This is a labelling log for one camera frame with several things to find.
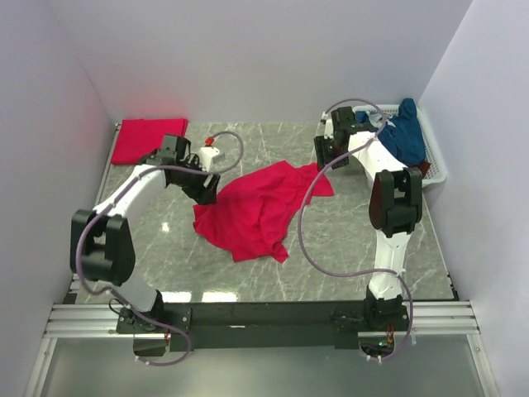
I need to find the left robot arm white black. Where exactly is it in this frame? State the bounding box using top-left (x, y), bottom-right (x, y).
top-left (70, 135), bottom-right (221, 332)

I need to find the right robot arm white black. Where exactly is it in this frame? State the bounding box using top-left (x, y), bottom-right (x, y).
top-left (314, 107), bottom-right (422, 330)

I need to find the white plastic basket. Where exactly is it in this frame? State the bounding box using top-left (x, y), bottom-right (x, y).
top-left (379, 104), bottom-right (447, 186)

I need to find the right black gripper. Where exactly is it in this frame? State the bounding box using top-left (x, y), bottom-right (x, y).
top-left (314, 135), bottom-right (350, 172)

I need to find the folded red t-shirt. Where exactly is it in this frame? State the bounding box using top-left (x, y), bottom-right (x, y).
top-left (111, 118), bottom-right (188, 165)

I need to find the blue t-shirt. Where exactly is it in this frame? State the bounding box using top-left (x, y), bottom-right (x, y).
top-left (378, 98), bottom-right (426, 166)

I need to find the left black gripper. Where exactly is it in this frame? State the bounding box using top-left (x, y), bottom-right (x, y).
top-left (173, 156), bottom-right (222, 206)

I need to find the aluminium rail frame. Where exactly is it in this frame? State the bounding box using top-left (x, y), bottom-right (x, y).
top-left (24, 247), bottom-right (501, 397)

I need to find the dark red t-shirt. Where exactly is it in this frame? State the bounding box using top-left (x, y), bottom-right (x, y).
top-left (408, 160), bottom-right (431, 179)

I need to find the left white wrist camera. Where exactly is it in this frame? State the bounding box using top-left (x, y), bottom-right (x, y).
top-left (196, 146), bottom-right (225, 171)

